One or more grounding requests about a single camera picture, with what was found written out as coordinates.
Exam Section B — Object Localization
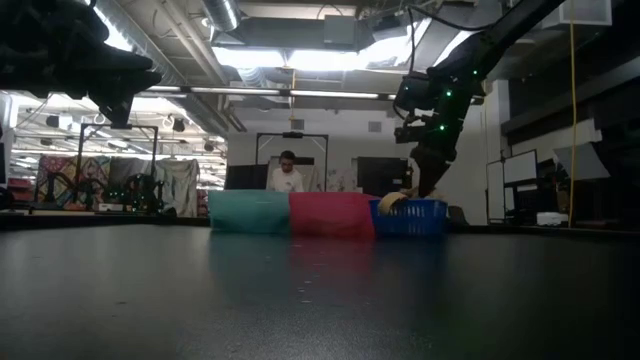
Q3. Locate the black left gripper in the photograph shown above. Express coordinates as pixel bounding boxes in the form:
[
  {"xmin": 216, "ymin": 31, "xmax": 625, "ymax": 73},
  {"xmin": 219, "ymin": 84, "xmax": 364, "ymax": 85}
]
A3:
[{"xmin": 0, "ymin": 40, "xmax": 164, "ymax": 129}]

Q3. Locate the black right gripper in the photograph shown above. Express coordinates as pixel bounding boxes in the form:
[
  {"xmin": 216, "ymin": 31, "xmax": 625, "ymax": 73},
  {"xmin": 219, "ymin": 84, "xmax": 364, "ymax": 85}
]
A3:
[{"xmin": 393, "ymin": 63, "xmax": 487, "ymax": 199}]

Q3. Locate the wide tan rubber band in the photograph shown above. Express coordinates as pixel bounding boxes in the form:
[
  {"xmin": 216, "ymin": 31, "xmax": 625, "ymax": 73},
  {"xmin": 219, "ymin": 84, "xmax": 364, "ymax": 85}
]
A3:
[{"xmin": 376, "ymin": 191, "xmax": 411, "ymax": 217}]

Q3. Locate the black square panel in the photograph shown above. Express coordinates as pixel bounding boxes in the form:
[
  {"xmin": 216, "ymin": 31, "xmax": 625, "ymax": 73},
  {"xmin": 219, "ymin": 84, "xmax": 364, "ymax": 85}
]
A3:
[{"xmin": 355, "ymin": 156, "xmax": 414, "ymax": 200}]

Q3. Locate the blue slotted plastic basket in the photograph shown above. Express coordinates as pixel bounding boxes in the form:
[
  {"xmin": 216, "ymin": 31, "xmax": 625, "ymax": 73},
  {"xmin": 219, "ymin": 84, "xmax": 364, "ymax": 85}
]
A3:
[{"xmin": 369, "ymin": 198, "xmax": 449, "ymax": 238}]

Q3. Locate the white board on stand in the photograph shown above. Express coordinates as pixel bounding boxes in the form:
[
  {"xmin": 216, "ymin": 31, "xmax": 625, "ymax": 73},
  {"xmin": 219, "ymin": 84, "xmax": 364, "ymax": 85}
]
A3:
[{"xmin": 486, "ymin": 149, "xmax": 539, "ymax": 224}]

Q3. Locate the colourful patterned cloth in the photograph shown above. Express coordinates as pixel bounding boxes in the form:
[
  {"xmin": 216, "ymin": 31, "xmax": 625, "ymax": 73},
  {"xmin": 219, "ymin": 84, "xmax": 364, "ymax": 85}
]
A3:
[{"xmin": 33, "ymin": 154, "xmax": 112, "ymax": 204}]

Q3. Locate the background robot with green lights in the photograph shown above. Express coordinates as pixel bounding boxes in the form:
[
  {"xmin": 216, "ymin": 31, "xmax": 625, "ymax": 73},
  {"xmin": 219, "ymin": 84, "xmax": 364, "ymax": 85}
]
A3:
[{"xmin": 106, "ymin": 173, "xmax": 167, "ymax": 214}]

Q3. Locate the grey hanging cloth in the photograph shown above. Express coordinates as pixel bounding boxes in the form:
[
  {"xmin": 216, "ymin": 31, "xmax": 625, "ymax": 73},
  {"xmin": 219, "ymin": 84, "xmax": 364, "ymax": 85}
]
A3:
[{"xmin": 109, "ymin": 157, "xmax": 201, "ymax": 219}]

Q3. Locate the pink plastic basket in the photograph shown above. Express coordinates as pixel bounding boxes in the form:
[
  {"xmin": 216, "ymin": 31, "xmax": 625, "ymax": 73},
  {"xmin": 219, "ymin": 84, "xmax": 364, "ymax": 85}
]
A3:
[{"xmin": 288, "ymin": 191, "xmax": 377, "ymax": 239}]

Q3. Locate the small white box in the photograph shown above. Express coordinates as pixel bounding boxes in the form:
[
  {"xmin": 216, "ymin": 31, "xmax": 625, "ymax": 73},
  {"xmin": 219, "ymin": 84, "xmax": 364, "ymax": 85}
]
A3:
[{"xmin": 535, "ymin": 211, "xmax": 570, "ymax": 228}]

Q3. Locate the long ceiling light bar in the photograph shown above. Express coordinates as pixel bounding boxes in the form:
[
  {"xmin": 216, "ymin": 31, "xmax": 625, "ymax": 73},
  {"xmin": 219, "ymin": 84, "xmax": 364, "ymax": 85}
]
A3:
[{"xmin": 139, "ymin": 84, "xmax": 401, "ymax": 101}]

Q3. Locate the black monitor screen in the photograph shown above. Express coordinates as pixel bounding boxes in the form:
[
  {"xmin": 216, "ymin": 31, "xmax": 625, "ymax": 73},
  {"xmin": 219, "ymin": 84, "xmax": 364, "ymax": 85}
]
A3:
[{"xmin": 222, "ymin": 164, "xmax": 270, "ymax": 192}]

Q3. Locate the person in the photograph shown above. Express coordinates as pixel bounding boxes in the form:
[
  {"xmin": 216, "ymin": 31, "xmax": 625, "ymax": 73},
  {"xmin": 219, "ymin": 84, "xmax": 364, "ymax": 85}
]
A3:
[{"xmin": 266, "ymin": 149, "xmax": 306, "ymax": 194}]

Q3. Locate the grey angled panel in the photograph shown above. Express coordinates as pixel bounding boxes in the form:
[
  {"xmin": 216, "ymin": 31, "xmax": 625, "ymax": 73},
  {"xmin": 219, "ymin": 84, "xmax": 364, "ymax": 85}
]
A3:
[{"xmin": 553, "ymin": 142, "xmax": 612, "ymax": 182}]

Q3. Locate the grey ceiling box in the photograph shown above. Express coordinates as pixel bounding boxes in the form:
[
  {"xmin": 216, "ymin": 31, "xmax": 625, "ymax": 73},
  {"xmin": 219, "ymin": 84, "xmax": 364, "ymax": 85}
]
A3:
[{"xmin": 323, "ymin": 14, "xmax": 359, "ymax": 49}]

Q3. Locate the teal plastic basket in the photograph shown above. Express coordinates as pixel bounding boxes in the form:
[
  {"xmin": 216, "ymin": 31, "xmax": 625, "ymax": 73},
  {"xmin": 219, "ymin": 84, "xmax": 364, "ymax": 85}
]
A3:
[{"xmin": 207, "ymin": 189, "xmax": 292, "ymax": 235}]

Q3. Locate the tall black frame stand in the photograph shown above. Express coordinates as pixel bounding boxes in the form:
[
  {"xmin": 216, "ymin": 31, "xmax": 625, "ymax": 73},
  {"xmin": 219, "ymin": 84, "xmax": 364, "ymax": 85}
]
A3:
[{"xmin": 73, "ymin": 122, "xmax": 160, "ymax": 211}]

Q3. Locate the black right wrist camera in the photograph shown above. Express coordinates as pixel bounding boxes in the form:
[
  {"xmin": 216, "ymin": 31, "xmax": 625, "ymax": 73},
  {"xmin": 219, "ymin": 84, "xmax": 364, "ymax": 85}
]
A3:
[{"xmin": 393, "ymin": 74, "xmax": 437, "ymax": 115}]

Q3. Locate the silver round ceiling duct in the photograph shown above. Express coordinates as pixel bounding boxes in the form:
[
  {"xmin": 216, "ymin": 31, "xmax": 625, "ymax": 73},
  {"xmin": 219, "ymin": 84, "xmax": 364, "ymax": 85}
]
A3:
[{"xmin": 202, "ymin": 0, "xmax": 242, "ymax": 33}]

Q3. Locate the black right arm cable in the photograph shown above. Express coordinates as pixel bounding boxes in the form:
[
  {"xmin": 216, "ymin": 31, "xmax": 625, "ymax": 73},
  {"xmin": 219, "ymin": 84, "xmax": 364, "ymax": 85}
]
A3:
[{"xmin": 405, "ymin": 3, "xmax": 504, "ymax": 77}]

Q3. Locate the black metal frame rig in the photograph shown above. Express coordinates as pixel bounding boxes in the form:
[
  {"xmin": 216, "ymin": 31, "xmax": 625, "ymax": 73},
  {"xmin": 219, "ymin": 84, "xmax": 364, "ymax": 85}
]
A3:
[{"xmin": 255, "ymin": 131, "xmax": 330, "ymax": 194}]

